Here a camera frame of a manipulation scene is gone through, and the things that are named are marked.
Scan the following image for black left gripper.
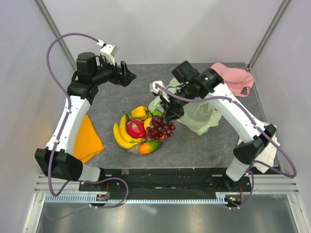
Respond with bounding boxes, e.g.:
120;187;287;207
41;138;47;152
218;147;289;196
92;55;136;87

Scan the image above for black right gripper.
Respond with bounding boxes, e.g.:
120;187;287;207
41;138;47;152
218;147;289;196
160;83;198;123

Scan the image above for green fake apple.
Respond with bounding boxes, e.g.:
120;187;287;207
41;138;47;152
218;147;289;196
151;110;163;117

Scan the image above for dark red fake grapes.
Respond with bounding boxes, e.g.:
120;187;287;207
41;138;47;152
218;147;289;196
147;116;175;140

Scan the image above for yellow fake lemon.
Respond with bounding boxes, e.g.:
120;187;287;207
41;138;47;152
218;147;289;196
143;117;152;132

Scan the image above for translucent green plastic bag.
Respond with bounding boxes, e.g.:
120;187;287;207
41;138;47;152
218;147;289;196
148;78;222;135

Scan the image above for yellow fake bell pepper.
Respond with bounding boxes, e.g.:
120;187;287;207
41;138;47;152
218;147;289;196
131;106;149;120

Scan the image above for red fake dragon fruit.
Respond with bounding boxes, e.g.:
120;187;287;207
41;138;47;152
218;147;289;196
124;112;146;139

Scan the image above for orange green fake mango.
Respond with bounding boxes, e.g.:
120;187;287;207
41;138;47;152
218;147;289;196
138;140;162;155

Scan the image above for yellow fake banana bunch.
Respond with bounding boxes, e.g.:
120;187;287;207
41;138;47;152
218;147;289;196
113;115;146;150

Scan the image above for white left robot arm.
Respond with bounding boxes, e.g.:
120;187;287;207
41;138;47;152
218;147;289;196
35;52;136;191

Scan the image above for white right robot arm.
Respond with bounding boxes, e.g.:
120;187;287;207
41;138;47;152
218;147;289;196
162;61;276;191

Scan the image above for speckled glass plate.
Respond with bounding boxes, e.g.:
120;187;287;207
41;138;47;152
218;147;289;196
121;111;169;156

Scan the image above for pink baseball cap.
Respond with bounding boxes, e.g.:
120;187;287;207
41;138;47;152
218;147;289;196
211;63;254;98

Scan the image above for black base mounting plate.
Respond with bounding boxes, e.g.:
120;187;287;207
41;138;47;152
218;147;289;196
78;167;253;195

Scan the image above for orange cloth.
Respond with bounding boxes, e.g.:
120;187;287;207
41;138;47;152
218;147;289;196
73;115;104;164

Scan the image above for white folded towel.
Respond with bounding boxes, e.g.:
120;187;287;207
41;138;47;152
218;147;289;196
227;122;277;181

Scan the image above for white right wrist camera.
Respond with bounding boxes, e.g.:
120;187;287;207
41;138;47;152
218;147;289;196
149;81;170;102

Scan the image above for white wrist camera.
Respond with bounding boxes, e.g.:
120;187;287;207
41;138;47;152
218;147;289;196
149;81;170;102
97;40;119;66

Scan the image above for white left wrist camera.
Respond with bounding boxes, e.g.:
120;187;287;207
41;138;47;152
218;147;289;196
97;40;119;66

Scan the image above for grey slotted cable duct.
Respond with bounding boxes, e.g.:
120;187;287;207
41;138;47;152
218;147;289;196
44;194;228;204

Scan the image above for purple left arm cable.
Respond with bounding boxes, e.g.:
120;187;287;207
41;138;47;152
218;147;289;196
46;33;129;220

